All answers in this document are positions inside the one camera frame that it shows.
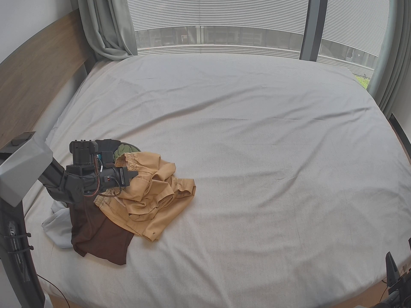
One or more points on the window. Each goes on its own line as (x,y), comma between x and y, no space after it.
(224,8)

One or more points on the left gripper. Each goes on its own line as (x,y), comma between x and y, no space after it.
(112,176)

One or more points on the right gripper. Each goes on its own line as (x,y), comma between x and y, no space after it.
(399,295)

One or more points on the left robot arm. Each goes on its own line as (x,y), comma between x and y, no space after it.
(29,165)

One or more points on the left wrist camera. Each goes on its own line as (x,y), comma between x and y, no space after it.
(108,157)

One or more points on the dark blue garment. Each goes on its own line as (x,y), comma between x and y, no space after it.
(107,144)

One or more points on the green garment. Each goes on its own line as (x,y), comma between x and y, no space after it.
(127,149)

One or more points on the bed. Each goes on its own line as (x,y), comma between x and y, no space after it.
(244,133)

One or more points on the brown shorts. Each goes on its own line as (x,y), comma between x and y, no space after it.
(99,239)

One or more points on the tan shorts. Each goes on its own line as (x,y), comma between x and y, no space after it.
(151,200)

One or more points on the pale grey garment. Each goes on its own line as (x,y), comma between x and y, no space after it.
(57,228)

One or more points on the grey-green curtain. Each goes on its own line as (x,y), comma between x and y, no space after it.
(102,18)
(396,43)

